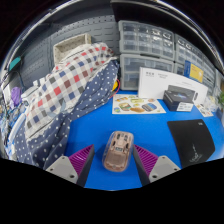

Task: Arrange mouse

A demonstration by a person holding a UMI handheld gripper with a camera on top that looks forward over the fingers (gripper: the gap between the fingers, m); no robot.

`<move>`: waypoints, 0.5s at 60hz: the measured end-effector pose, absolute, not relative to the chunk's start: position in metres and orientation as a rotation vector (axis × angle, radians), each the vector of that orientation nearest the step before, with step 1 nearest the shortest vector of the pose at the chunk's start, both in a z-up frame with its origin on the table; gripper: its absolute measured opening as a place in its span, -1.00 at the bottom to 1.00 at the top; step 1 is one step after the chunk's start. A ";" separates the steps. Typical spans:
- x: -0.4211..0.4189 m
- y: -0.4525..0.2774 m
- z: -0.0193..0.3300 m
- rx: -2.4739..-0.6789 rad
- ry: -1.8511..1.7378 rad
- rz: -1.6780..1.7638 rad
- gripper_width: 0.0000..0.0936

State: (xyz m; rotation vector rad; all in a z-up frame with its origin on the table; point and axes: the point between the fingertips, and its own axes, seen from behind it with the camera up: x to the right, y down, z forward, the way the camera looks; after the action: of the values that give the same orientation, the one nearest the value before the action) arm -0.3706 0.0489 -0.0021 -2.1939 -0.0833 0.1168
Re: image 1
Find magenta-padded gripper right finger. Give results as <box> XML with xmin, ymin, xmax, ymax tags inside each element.
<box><xmin>132</xmin><ymin>144</ymin><xmax>182</xmax><ymax>187</ymax></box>

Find purple bag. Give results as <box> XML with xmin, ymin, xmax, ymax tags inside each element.
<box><xmin>9</xmin><ymin>86</ymin><xmax>23</xmax><ymax>107</ymax></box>

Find small black mouse box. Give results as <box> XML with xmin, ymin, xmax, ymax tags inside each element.
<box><xmin>162</xmin><ymin>84</ymin><xmax>196</xmax><ymax>112</ymax></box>

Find long white keyboard box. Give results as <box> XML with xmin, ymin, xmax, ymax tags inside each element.
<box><xmin>137</xmin><ymin>66</ymin><xmax>209</xmax><ymax>105</ymax></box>

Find colourful sticker sheet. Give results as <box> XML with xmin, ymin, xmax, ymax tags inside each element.
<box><xmin>111</xmin><ymin>94</ymin><xmax>167</xmax><ymax>115</ymax></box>
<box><xmin>194</xmin><ymin>103</ymin><xmax>214</xmax><ymax>118</ymax></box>

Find grey drawer cabinet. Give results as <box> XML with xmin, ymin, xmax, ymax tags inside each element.
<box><xmin>119</xmin><ymin>53</ymin><xmax>175</xmax><ymax>91</ymax></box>
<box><xmin>173</xmin><ymin>62</ymin><xmax>186</xmax><ymax>76</ymax></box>
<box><xmin>118</xmin><ymin>20</ymin><xmax>176</xmax><ymax>61</ymax></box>
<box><xmin>203</xmin><ymin>54</ymin><xmax>218</xmax><ymax>81</ymax></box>
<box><xmin>173</xmin><ymin>33</ymin><xmax>206</xmax><ymax>73</ymax></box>

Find teal tool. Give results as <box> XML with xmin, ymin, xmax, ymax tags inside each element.
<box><xmin>8</xmin><ymin>56</ymin><xmax>23</xmax><ymax>72</ymax></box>

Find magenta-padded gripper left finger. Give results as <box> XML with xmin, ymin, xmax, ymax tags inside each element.
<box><xmin>44</xmin><ymin>143</ymin><xmax>96</xmax><ymax>188</ymax></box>

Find black mouse pad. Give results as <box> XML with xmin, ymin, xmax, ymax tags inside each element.
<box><xmin>166</xmin><ymin>118</ymin><xmax>216</xmax><ymax>169</ymax></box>

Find navy polka dot cloth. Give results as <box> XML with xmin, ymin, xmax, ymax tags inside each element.
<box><xmin>13</xmin><ymin>59</ymin><xmax>120</xmax><ymax>170</ymax></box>

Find cream woven basket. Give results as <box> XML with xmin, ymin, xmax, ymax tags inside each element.
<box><xmin>52</xmin><ymin>33</ymin><xmax>93</xmax><ymax>65</ymax></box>

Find dark wall shelf unit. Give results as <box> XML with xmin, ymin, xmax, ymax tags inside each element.
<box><xmin>109</xmin><ymin>0</ymin><xmax>208</xmax><ymax>38</ymax></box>

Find red blue checkered cloth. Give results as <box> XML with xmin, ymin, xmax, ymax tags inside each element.
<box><xmin>24</xmin><ymin>42</ymin><xmax>118</xmax><ymax>139</ymax></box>

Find white plastic bottles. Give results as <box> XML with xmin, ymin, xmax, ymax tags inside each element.
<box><xmin>20</xmin><ymin>84</ymin><xmax>39</xmax><ymax>106</ymax></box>

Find grey pegboard panel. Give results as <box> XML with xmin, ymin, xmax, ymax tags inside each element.
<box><xmin>19</xmin><ymin>14</ymin><xmax>121</xmax><ymax>98</ymax></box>

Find yellow card box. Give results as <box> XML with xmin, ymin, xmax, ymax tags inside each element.
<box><xmin>183</xmin><ymin>60</ymin><xmax>205</xmax><ymax>83</ymax></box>

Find yellow red tool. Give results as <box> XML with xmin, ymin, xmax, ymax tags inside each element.
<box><xmin>111</xmin><ymin>78</ymin><xmax>121</xmax><ymax>98</ymax></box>

